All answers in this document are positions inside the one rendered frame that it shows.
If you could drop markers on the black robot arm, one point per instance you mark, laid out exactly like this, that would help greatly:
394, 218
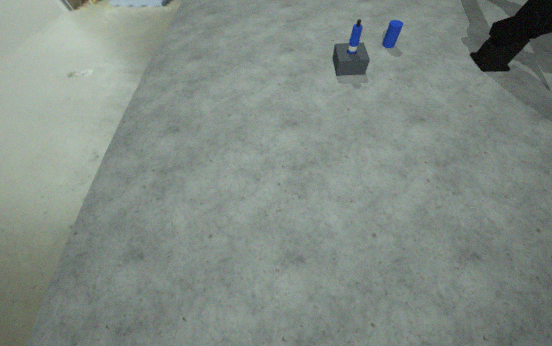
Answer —
510, 35

